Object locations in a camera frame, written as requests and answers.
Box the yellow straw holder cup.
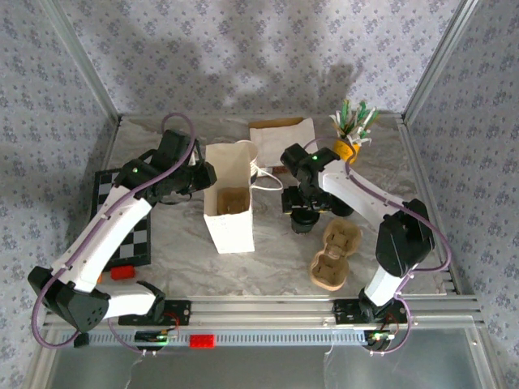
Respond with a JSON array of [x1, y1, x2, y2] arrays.
[[332, 137, 361, 165]]

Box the brown pulp cup carrier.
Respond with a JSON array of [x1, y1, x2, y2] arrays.
[[308, 218, 362, 292], [217, 188, 249, 216]]

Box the stack of white napkins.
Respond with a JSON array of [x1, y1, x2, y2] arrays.
[[249, 119, 317, 168]]

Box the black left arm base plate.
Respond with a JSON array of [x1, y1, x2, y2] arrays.
[[118, 299, 191, 327]]

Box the small circuit board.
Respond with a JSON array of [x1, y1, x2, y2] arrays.
[[363, 330, 397, 344], [135, 330, 179, 346]]

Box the cardboard napkin box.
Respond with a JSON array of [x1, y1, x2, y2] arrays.
[[247, 116, 317, 173]]

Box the black and grey checkerboard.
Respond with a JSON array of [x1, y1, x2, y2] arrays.
[[91, 168, 152, 267]]

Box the aluminium frame post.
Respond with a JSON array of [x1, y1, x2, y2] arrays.
[[40, 0, 122, 122], [403, 0, 482, 122]]

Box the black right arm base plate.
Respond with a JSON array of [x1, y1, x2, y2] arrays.
[[334, 298, 409, 325]]

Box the aluminium mounting rail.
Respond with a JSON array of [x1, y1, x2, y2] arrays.
[[44, 295, 483, 327]]

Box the small red object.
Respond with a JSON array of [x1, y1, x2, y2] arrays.
[[109, 265, 137, 281]]

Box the white printed paper bag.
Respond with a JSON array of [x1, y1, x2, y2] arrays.
[[202, 141, 285, 255]]

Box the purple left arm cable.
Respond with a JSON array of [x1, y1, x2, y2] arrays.
[[32, 113, 198, 357]]

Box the grey slotted cable duct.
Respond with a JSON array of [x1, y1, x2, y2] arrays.
[[56, 327, 368, 348]]

